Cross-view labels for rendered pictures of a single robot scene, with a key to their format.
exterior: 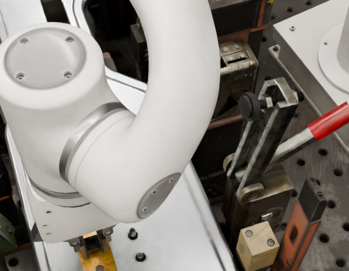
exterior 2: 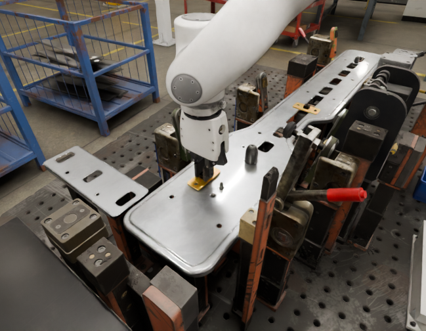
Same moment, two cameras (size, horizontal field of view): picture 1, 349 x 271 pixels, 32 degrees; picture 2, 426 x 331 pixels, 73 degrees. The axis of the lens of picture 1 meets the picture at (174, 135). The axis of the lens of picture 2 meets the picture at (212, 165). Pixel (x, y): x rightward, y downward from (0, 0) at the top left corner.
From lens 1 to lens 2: 41 cm
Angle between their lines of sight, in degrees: 41
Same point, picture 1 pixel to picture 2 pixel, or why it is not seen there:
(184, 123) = (207, 47)
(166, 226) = (236, 196)
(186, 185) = not seen: hidden behind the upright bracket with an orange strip
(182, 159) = (201, 72)
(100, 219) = (201, 145)
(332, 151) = (396, 308)
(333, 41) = not seen: outside the picture
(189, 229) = (242, 205)
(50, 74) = (192, 18)
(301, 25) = not seen: outside the picture
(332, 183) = (377, 320)
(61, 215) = (186, 125)
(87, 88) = (197, 26)
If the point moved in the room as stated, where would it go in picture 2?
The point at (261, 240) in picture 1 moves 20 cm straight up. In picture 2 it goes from (252, 218) to (265, 117)
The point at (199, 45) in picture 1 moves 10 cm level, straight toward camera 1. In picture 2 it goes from (241, 18) to (169, 28)
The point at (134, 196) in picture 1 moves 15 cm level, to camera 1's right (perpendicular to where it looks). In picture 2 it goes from (172, 73) to (232, 120)
